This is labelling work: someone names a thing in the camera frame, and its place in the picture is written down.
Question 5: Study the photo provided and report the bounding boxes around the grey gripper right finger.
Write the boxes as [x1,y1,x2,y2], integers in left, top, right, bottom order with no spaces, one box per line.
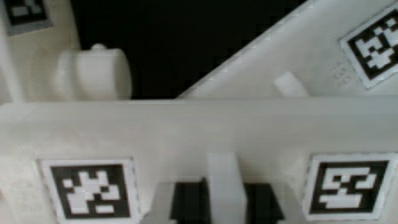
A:
[243,183,307,224]

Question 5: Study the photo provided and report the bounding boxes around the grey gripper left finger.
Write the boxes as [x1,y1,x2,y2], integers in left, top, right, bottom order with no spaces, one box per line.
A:
[140,179,209,224]

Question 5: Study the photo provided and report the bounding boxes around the white door panel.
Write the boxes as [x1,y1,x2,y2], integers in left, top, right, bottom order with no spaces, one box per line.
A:
[181,0,398,99]
[0,97,398,224]

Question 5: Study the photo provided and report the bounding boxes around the white cabinet body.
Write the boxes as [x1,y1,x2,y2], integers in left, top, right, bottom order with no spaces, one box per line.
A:
[0,0,131,105]

